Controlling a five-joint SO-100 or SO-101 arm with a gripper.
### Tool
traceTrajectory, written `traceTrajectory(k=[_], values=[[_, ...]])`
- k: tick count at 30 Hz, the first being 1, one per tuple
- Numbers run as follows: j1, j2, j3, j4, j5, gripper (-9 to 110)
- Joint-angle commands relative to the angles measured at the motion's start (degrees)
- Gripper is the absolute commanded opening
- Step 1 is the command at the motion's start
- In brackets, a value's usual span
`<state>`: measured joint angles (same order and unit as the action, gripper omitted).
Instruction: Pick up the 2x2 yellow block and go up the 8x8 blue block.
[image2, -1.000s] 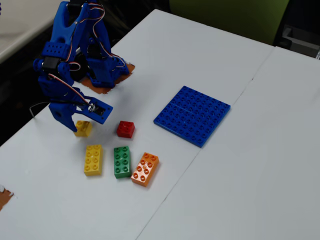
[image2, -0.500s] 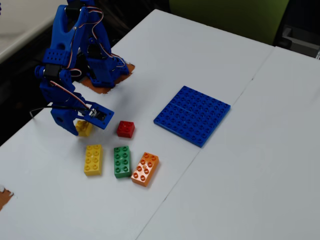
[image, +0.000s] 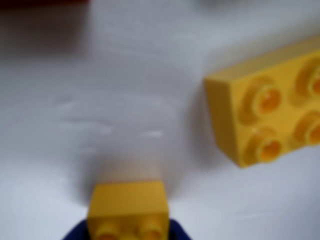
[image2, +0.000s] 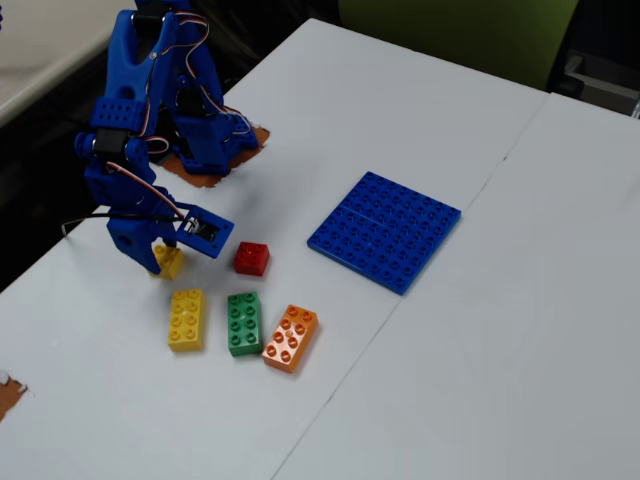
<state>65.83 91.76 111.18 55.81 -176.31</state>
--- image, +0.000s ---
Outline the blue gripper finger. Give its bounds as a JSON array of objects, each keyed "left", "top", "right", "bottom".
[
  {"left": 61, "top": 219, "right": 90, "bottom": 240},
  {"left": 168, "top": 218, "right": 193, "bottom": 240}
]

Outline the yellow 2x2 block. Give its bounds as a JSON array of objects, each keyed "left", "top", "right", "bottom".
[{"left": 86, "top": 180, "right": 172, "bottom": 240}]

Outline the yellow 2x4 block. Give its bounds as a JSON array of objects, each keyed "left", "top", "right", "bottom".
[{"left": 203, "top": 34, "right": 320, "bottom": 170}]

